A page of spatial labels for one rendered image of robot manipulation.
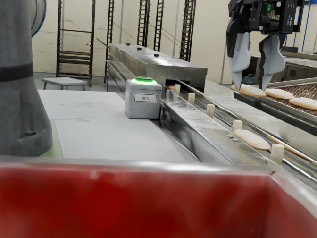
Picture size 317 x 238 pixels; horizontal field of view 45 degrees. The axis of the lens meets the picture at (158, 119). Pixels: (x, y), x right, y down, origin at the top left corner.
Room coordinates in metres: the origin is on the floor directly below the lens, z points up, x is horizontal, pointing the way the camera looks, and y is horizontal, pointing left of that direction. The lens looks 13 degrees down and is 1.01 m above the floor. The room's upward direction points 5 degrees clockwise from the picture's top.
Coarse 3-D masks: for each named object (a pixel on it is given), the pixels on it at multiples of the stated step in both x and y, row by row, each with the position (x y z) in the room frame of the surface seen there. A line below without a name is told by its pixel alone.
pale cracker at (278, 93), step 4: (272, 88) 0.86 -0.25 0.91; (268, 92) 0.83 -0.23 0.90; (272, 92) 0.82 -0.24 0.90; (276, 92) 0.81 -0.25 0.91; (280, 92) 0.80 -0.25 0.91; (284, 92) 0.80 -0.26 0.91; (288, 92) 0.80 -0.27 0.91; (272, 96) 0.81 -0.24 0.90; (276, 96) 0.79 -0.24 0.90; (280, 96) 0.78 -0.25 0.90; (284, 96) 0.78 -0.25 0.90; (288, 96) 0.77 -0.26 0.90; (292, 96) 0.77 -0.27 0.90
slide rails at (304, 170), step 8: (192, 104) 0.88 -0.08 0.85; (200, 104) 0.89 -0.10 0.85; (216, 112) 0.80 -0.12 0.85; (224, 120) 0.73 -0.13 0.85; (232, 120) 0.74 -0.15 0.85; (272, 160) 0.50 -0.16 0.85; (288, 160) 0.51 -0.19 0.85; (296, 160) 0.51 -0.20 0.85; (296, 168) 0.48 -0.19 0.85; (304, 168) 0.48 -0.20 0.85; (304, 176) 0.46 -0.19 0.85; (312, 176) 0.45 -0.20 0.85
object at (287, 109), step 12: (276, 84) 0.90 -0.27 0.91; (288, 84) 0.91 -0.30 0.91; (300, 84) 0.91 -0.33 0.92; (312, 84) 0.91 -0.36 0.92; (252, 96) 0.81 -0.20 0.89; (300, 96) 0.80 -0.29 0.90; (312, 96) 0.78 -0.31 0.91; (276, 108) 0.71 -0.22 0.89; (288, 108) 0.67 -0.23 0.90; (300, 108) 0.70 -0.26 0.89; (312, 120) 0.60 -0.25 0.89
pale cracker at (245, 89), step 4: (232, 88) 0.66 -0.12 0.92; (240, 88) 0.63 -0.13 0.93; (244, 88) 0.62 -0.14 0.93; (248, 88) 0.62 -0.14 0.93; (252, 88) 0.62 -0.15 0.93; (256, 88) 0.62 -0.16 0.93; (240, 92) 0.63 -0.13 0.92; (244, 92) 0.61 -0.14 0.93; (248, 92) 0.61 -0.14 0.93; (252, 92) 0.60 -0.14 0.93; (256, 92) 0.60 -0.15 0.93; (260, 92) 0.60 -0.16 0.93; (264, 92) 0.61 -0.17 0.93; (256, 96) 0.59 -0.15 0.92; (260, 96) 0.59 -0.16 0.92; (264, 96) 0.60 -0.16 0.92
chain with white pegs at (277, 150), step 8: (168, 80) 1.19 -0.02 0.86; (176, 88) 1.05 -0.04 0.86; (192, 96) 0.91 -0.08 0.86; (208, 104) 0.78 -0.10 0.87; (208, 112) 0.78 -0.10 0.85; (240, 120) 0.65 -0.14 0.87; (232, 128) 0.65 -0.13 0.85; (240, 128) 0.64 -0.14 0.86; (272, 144) 0.51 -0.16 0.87; (280, 144) 0.51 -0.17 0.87; (272, 152) 0.51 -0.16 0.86; (280, 152) 0.50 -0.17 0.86; (280, 160) 0.50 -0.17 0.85
